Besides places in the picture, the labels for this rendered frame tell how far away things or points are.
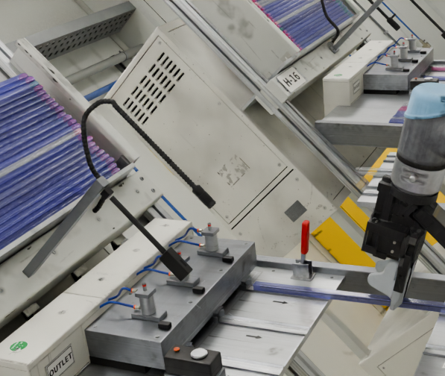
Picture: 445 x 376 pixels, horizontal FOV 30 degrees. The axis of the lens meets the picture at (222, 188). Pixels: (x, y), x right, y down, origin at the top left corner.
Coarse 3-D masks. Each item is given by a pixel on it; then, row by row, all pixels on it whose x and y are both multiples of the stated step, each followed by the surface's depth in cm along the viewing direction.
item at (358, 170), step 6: (360, 168) 156; (366, 168) 156; (372, 168) 155; (378, 168) 155; (384, 168) 155; (360, 174) 156; (366, 174) 155; (372, 174) 155; (378, 174) 154; (384, 174) 154; (390, 174) 154
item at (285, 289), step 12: (264, 288) 139; (276, 288) 138; (288, 288) 137; (300, 288) 137; (312, 288) 136; (348, 300) 133; (360, 300) 132; (372, 300) 131; (384, 300) 130; (408, 300) 129; (420, 300) 129; (444, 312) 126
